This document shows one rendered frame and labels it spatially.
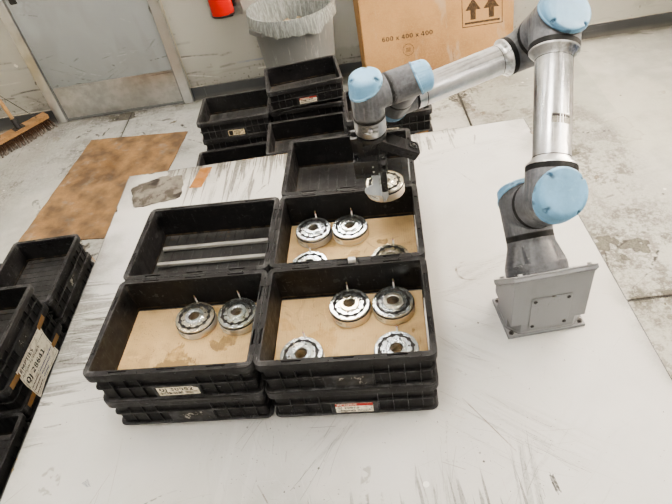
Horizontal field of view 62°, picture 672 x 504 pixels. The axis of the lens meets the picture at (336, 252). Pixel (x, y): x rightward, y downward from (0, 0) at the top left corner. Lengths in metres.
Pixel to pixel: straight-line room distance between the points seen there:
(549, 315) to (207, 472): 0.91
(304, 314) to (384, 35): 2.87
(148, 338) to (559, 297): 1.04
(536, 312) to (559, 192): 0.33
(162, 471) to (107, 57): 3.52
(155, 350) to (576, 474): 1.02
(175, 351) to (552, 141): 1.03
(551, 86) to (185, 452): 1.21
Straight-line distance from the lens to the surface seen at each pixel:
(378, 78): 1.25
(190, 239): 1.77
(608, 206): 3.07
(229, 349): 1.42
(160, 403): 1.43
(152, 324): 1.57
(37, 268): 2.77
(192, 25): 4.31
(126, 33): 4.42
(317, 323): 1.41
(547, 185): 1.29
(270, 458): 1.39
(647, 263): 2.81
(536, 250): 1.41
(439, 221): 1.83
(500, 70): 1.53
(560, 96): 1.39
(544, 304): 1.45
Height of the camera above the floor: 1.90
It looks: 43 degrees down
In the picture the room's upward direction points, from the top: 11 degrees counter-clockwise
